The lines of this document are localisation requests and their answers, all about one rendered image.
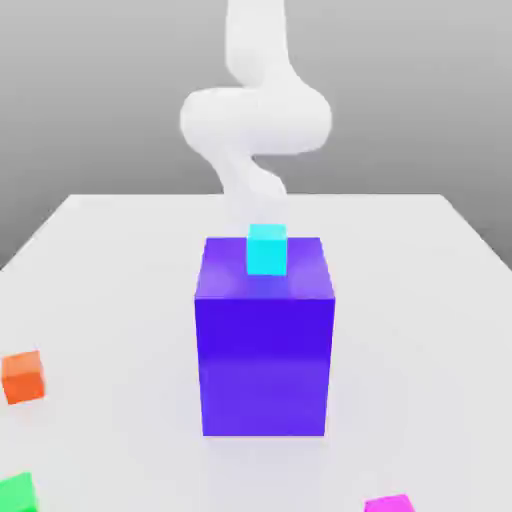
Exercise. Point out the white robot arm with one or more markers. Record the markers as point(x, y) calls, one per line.
point(256, 120)

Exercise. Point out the small cyan cube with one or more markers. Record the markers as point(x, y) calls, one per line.
point(266, 252)

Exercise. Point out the small orange cube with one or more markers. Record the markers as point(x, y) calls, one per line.
point(23, 380)

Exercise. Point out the small magenta cube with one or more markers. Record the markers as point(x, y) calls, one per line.
point(388, 504)

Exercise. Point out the small green cube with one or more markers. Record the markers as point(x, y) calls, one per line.
point(18, 494)

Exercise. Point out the large purple box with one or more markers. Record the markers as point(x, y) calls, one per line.
point(264, 360)

